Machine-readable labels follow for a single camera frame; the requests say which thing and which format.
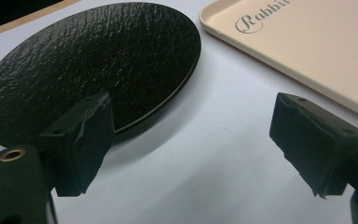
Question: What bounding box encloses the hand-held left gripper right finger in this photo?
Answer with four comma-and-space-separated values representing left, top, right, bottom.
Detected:
268, 91, 358, 200

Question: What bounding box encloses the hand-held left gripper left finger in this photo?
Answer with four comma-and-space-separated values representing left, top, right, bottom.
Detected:
37, 91, 117, 198

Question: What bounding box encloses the black round textured plate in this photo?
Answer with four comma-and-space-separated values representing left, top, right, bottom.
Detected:
0, 2, 202, 148

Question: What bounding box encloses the beige plastic tray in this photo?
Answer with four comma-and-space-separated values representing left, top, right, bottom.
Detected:
199, 0, 358, 124

